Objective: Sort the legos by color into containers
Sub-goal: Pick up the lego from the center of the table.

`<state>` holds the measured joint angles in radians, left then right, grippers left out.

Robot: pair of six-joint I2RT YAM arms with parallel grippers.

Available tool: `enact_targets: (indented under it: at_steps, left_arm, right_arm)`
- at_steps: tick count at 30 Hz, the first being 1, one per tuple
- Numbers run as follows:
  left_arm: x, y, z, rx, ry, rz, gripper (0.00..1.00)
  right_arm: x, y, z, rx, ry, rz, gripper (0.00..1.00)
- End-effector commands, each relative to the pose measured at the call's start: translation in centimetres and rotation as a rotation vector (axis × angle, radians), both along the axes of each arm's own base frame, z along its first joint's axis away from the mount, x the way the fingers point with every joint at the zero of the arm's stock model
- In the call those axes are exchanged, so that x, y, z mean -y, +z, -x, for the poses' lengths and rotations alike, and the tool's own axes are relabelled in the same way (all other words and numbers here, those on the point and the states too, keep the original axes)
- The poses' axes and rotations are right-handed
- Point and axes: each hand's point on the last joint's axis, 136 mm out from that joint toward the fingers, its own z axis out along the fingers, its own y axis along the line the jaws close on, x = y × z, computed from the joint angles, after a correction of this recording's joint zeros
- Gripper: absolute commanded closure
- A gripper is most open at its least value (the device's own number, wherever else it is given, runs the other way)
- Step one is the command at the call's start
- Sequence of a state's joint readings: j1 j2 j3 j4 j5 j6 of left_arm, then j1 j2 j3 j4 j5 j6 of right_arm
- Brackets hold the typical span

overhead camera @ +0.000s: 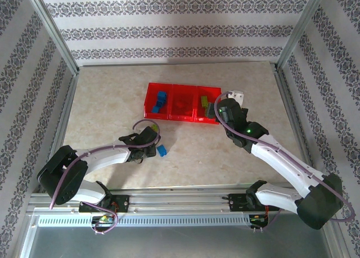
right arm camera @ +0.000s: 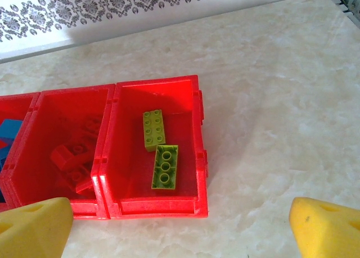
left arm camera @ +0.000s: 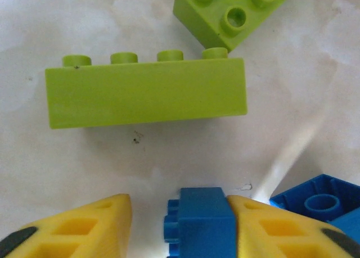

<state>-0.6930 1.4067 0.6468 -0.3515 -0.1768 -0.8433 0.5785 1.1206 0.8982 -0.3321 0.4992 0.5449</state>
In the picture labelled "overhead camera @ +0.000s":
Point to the green lego brick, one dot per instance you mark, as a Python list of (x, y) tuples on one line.
[(204, 101), (153, 127)]

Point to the blue lego brick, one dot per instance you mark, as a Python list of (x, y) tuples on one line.
[(155, 109), (162, 150), (159, 103), (161, 95)]

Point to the red lego brick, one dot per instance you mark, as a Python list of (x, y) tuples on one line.
[(181, 104)]

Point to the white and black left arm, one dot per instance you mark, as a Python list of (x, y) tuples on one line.
[(107, 157)]

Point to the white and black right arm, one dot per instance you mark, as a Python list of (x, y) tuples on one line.
[(281, 162)]

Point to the red plastic bin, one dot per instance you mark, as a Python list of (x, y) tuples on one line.
[(182, 113), (206, 90), (150, 95)]

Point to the grey metal sheet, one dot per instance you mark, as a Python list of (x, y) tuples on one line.
[(180, 242)]

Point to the aluminium back rail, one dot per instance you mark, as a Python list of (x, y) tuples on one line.
[(177, 63)]

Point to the aluminium side rail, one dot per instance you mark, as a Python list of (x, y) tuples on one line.
[(63, 120), (292, 114)]

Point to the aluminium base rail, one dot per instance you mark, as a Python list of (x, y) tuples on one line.
[(180, 199)]

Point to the aluminium frame post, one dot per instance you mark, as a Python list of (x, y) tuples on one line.
[(301, 30), (53, 33)]

